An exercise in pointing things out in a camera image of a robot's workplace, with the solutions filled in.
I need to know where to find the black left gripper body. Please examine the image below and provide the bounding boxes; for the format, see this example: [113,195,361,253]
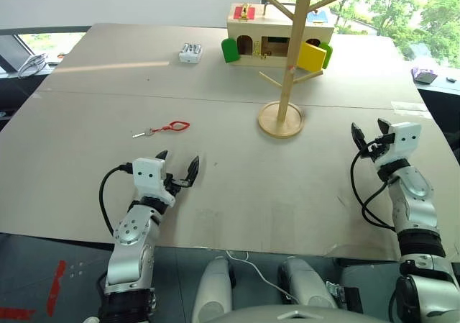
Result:
[163,171,192,198]

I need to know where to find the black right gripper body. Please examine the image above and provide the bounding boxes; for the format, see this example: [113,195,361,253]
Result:
[360,132,396,163]

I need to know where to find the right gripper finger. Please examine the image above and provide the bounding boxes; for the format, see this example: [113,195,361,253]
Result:
[350,122,369,150]
[377,118,395,137]

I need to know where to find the silver key with red loop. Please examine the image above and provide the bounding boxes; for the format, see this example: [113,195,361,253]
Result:
[132,119,191,139]

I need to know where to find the clear tape strip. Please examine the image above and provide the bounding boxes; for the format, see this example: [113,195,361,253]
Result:
[390,100,429,114]

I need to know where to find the purple and white packet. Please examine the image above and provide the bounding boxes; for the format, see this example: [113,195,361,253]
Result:
[410,64,438,85]

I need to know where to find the wooden tree hanger stand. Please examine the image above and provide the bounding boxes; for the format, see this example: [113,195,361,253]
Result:
[256,0,354,141]

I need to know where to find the white battery holder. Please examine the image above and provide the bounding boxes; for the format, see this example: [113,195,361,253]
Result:
[178,42,204,65]

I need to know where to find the silver left robot leg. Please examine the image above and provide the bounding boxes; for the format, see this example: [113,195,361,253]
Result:
[190,257,236,323]

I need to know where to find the silver robot leg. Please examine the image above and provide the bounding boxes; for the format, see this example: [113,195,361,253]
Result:
[277,257,339,308]
[190,257,236,323]

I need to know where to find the silver right robot leg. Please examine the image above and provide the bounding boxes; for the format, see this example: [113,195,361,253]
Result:
[277,257,339,308]

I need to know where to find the wooden lock box house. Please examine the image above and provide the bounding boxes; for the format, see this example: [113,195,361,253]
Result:
[221,2,336,70]

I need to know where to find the grey robot torso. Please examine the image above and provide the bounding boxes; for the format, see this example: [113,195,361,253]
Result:
[221,302,361,323]

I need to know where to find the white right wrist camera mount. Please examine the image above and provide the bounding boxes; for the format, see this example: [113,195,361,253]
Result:
[373,122,423,166]

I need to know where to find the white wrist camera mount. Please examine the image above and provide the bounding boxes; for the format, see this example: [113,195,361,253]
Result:
[132,157,177,207]
[373,122,423,166]

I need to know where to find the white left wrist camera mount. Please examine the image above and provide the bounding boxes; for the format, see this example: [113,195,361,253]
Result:
[132,157,177,207]

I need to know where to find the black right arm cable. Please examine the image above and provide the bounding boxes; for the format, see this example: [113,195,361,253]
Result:
[349,140,397,231]

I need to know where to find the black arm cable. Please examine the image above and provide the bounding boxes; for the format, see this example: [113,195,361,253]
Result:
[98,162,135,236]
[349,140,397,231]

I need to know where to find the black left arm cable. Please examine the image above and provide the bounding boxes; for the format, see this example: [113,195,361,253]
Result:
[98,162,135,236]

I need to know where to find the thin white cable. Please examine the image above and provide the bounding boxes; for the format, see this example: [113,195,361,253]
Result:
[226,249,300,303]

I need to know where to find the grey coiled cable bundle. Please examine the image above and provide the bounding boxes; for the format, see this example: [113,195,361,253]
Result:
[17,53,50,79]

